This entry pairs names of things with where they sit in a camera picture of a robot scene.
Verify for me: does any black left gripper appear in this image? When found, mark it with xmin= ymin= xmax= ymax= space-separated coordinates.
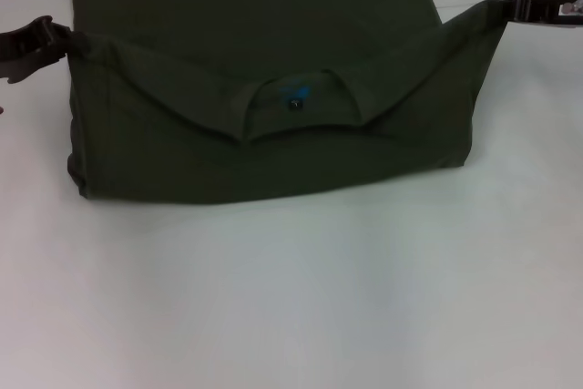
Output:
xmin=0 ymin=15 xmax=88 ymax=86

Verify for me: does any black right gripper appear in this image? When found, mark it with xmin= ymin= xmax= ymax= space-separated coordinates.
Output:
xmin=500 ymin=0 xmax=583 ymax=28

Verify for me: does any dark green FREE T-shirt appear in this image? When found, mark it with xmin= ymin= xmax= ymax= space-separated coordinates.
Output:
xmin=66 ymin=0 xmax=509 ymax=206

